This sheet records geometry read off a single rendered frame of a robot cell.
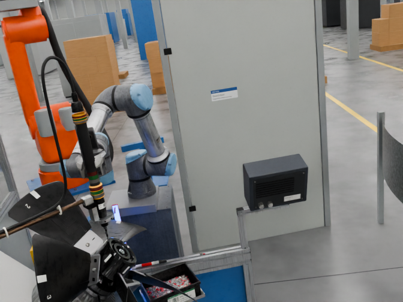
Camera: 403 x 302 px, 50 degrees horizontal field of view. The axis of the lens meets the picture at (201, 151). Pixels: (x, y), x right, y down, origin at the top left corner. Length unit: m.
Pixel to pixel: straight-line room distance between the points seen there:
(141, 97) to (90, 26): 10.16
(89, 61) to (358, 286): 7.51
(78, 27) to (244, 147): 9.17
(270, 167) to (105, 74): 7.78
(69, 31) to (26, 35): 6.81
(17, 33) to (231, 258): 3.98
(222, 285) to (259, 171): 0.60
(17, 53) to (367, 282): 4.26
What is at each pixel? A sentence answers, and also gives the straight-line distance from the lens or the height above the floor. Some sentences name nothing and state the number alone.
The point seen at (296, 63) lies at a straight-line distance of 3.35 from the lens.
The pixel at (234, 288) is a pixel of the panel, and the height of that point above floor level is 0.65.
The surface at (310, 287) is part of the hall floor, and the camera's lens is 3.19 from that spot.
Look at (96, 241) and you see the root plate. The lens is 1.46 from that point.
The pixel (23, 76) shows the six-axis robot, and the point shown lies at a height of 1.42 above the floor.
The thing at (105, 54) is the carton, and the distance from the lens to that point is 9.38.
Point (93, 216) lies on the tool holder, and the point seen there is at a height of 1.33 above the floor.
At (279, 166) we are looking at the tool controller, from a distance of 1.86.
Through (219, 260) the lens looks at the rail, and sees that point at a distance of 2.01.
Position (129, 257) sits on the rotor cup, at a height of 1.20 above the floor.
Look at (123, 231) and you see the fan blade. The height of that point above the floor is 1.17.
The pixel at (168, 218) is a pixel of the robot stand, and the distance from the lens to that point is 2.18.
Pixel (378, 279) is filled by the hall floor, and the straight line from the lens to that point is 3.30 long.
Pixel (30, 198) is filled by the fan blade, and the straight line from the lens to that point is 1.50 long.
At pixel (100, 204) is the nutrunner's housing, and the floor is 1.36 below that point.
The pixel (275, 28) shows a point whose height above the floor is 1.70.
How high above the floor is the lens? 1.93
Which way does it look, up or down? 19 degrees down
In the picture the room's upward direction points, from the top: 8 degrees counter-clockwise
